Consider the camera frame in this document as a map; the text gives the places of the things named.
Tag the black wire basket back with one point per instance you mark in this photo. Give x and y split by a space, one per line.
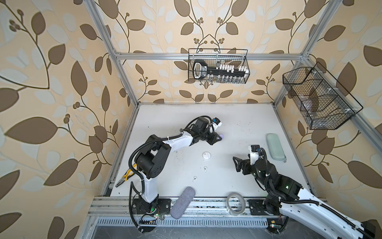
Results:
212 56

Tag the green glasses case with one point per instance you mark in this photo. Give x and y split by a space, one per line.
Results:
275 147

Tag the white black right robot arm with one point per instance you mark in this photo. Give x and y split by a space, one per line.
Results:
289 198

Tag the yellow black pliers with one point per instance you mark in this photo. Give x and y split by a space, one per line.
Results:
129 173

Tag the black tool with white sockets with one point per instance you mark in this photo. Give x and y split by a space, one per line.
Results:
201 70

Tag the black wire basket right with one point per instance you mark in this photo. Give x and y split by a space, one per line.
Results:
323 101

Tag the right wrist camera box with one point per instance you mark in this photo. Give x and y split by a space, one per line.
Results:
254 153

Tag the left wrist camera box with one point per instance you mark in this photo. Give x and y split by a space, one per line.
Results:
216 122

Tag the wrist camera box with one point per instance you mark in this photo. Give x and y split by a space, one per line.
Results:
216 122
254 153

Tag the clear tape roll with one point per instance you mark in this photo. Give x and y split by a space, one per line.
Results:
235 204

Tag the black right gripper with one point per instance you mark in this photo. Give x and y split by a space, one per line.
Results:
246 163

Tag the grey fabric glasses case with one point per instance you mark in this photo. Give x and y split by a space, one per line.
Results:
182 203

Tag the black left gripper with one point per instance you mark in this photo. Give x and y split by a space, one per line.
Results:
214 139

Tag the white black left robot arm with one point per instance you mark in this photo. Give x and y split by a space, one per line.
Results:
149 159

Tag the white round earbud case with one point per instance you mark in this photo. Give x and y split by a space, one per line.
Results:
206 155

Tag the black wire basket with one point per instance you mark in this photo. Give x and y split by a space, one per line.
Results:
212 56
323 101

